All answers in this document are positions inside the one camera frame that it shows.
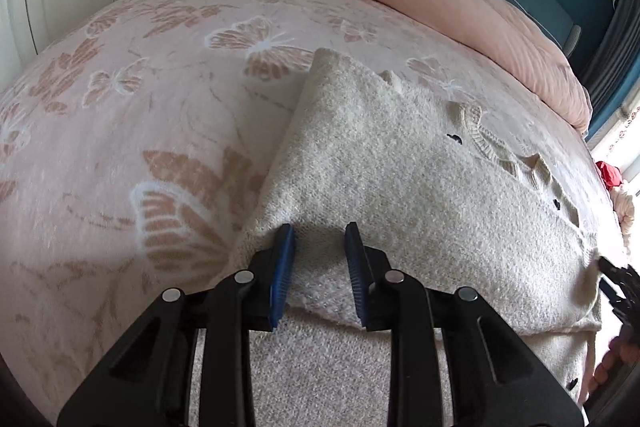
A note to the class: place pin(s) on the small red cloth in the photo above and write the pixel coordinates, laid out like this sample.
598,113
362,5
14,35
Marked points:
609,174

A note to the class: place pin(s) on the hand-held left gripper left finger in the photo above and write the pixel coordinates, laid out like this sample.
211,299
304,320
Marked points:
281,268

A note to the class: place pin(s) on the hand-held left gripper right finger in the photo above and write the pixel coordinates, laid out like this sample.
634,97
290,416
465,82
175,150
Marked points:
356,269

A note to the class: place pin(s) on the cream knit cardigan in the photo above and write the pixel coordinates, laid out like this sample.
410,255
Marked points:
400,177

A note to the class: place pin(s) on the person's right hand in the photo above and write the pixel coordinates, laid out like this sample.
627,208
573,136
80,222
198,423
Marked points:
607,367

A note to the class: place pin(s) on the grey curtain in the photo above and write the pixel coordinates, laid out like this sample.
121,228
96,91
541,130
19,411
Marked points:
607,42

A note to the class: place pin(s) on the pink butterfly blanket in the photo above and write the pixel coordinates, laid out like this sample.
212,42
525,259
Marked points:
125,132

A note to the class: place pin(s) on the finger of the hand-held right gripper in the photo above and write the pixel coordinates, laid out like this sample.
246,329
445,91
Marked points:
620,287

